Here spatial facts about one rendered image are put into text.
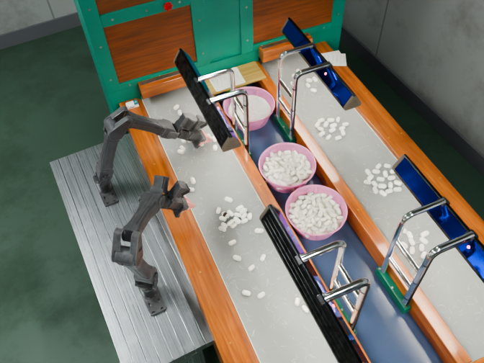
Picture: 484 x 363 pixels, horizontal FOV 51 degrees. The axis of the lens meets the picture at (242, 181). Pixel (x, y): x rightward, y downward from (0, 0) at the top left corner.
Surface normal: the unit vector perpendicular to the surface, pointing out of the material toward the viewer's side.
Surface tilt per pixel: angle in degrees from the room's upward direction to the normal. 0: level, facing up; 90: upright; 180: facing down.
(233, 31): 90
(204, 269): 0
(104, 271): 0
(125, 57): 90
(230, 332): 0
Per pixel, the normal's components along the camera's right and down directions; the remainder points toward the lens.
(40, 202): -0.03, -0.62
